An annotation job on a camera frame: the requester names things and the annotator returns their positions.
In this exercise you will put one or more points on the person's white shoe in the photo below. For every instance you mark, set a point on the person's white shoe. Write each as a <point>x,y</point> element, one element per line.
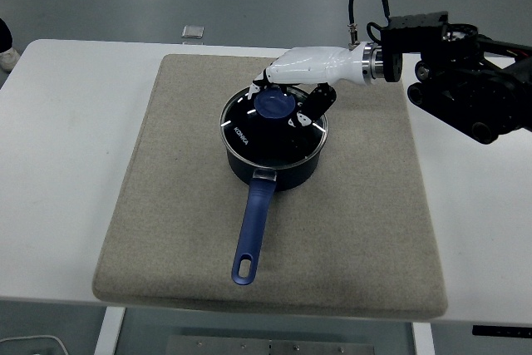
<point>8,59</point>

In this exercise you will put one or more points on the glass pot lid blue knob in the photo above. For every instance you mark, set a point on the glass pot lid blue knob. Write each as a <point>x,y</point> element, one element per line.
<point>257,143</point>

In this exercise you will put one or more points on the white table leg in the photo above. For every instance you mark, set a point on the white table leg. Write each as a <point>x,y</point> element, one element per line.
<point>110,330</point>
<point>424,340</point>

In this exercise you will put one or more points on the small silver floor plate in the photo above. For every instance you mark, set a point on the small silver floor plate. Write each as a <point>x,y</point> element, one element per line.
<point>193,32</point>

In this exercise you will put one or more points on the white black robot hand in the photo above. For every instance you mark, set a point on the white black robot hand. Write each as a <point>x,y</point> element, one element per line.
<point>316,64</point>

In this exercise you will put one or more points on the beige fabric mat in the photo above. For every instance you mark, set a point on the beige fabric mat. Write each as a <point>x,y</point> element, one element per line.
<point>166,205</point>

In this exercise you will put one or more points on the black table control panel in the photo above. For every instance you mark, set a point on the black table control panel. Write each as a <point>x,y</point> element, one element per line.
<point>498,330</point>

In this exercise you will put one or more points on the person's leg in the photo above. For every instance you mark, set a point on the person's leg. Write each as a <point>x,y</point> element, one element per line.
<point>4,35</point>

